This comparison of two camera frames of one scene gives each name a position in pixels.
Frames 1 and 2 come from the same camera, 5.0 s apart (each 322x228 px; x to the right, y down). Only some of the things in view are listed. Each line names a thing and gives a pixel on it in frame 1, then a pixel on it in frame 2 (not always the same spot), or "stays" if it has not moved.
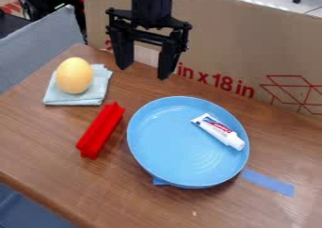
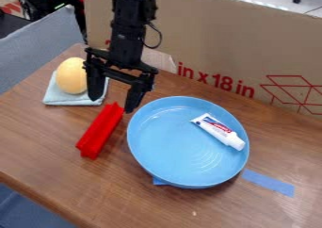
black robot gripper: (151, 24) → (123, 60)
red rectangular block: (99, 130) stays
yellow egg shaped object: (75, 75) stays
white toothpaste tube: (219, 131) stays
